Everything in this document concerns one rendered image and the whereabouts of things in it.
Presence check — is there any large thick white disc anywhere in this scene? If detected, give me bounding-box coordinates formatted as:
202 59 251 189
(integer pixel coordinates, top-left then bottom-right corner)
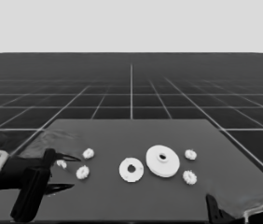
145 144 181 178

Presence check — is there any white round carrier with pins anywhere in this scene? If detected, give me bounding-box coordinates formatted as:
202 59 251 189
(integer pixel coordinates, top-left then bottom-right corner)
118 157 145 184

